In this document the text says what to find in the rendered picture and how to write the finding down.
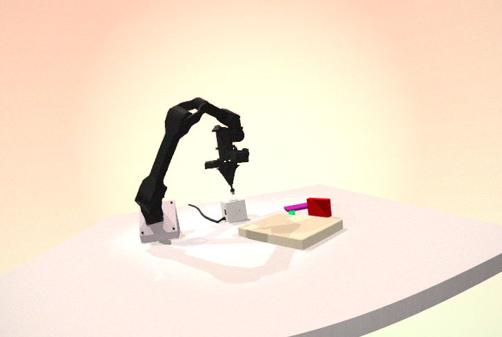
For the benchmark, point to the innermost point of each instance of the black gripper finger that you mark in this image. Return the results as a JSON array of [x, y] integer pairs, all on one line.
[[232, 172], [225, 172]]

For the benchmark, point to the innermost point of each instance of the magenta flat rectangular slab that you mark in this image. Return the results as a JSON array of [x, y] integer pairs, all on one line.
[[296, 207]]

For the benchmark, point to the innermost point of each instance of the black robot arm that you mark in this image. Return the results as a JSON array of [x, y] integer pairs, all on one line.
[[178, 122]]

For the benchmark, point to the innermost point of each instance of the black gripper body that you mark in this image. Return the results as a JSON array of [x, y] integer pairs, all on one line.
[[219, 162]]

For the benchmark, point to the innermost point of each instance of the red rectangular block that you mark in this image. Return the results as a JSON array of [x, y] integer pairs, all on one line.
[[319, 207]]

